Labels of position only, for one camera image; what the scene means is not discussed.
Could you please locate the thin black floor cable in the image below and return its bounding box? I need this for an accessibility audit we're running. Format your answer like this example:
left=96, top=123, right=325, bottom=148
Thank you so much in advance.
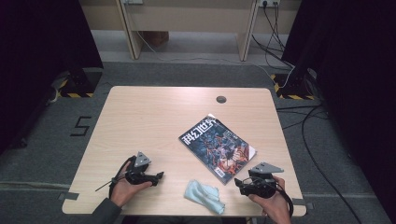
left=276, top=105, right=329, bottom=130

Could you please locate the white floor cable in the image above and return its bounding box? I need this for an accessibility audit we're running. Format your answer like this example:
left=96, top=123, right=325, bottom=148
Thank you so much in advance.
left=134, top=31, right=295, bottom=88

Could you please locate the grey tape strip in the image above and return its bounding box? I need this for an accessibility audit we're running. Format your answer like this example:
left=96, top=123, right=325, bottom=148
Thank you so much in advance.
left=57, top=191, right=80, bottom=202
left=291, top=198, right=315, bottom=211

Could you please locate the black curtain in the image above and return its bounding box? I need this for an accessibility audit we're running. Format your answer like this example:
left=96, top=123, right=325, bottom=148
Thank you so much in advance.
left=281, top=0, right=396, bottom=216
left=0, top=0, right=105, bottom=155

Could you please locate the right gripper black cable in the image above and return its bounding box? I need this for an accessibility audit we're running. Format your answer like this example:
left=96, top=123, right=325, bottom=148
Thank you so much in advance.
left=275, top=183, right=295, bottom=218

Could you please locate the long black floor cable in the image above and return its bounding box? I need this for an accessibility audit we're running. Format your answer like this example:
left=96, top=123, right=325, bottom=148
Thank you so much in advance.
left=301, top=105, right=363, bottom=224

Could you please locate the black cable tie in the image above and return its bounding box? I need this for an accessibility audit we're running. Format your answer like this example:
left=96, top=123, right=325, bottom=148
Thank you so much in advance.
left=94, top=178, right=120, bottom=192

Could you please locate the black power cable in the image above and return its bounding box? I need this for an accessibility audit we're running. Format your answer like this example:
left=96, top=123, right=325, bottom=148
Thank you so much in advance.
left=262, top=3, right=286, bottom=52
left=251, top=34, right=294, bottom=68

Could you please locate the person's right hand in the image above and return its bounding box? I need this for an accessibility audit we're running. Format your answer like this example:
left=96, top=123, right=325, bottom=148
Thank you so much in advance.
left=248, top=175, right=292, bottom=224

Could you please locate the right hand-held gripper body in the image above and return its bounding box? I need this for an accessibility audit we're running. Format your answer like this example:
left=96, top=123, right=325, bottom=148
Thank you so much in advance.
left=247, top=161, right=285, bottom=199

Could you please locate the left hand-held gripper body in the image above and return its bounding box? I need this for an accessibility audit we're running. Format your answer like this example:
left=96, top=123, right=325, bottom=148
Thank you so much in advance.
left=124, top=151, right=157, bottom=188

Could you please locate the light blue cloth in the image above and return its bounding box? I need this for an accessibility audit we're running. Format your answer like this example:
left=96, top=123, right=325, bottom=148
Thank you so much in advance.
left=183, top=179, right=226, bottom=216

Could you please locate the person's left hand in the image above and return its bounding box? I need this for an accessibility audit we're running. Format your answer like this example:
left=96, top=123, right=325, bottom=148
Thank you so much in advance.
left=110, top=161, right=153, bottom=208

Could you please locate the dark illustrated magazine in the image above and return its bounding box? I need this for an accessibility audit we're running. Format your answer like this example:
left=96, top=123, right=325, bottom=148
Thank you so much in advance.
left=177, top=113, right=258, bottom=186

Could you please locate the black stand base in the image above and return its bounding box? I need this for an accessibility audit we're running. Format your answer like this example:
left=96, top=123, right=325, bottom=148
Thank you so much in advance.
left=270, top=66, right=318, bottom=101
left=58, top=66, right=104, bottom=99

